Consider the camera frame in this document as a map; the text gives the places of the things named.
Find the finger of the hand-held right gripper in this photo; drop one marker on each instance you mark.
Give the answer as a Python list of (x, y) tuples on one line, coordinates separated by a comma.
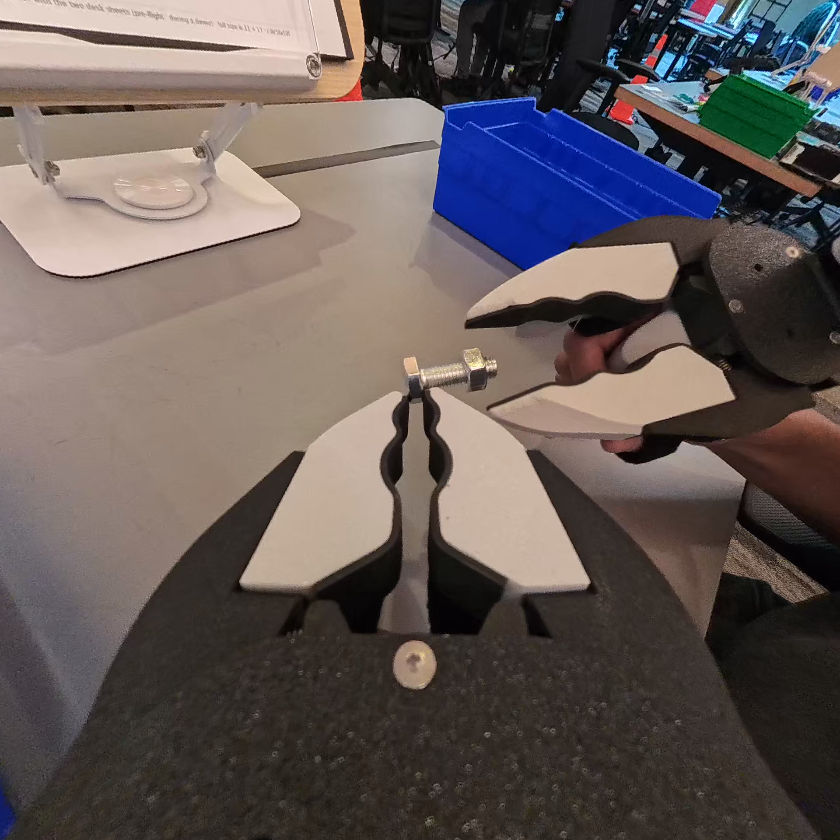
[(630, 400), (591, 282)]

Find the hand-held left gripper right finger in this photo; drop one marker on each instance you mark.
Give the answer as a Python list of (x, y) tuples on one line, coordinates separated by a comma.
[(519, 519)]

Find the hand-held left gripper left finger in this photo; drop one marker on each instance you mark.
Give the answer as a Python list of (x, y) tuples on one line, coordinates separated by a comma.
[(322, 519)]

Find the blue plastic bin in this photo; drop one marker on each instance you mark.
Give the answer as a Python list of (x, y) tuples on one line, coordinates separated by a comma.
[(551, 184), (5, 807)]

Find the silver hex nut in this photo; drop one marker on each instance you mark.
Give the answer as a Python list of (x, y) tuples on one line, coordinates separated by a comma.
[(479, 369)]

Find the silver bolt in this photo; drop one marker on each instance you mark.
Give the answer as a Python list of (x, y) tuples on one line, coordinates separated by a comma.
[(440, 377)]

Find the person's right forearm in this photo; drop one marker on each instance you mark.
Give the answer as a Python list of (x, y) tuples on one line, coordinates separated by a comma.
[(788, 466)]

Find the grey desk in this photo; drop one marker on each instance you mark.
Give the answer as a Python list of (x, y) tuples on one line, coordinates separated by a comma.
[(158, 368)]

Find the person's right hand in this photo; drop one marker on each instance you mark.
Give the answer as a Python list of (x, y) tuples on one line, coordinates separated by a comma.
[(591, 355)]

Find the green crate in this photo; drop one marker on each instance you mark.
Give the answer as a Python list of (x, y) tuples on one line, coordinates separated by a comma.
[(755, 116)]

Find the wooden table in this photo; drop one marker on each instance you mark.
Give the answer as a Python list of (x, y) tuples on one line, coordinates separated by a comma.
[(683, 118)]

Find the person's dark clothing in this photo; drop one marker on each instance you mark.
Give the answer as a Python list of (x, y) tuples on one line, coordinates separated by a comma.
[(788, 722)]

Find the white document stand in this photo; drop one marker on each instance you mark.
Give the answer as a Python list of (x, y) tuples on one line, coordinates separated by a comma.
[(145, 217)]

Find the printed instruction sheet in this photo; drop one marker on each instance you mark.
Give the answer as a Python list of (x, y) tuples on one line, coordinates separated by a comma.
[(171, 20)]

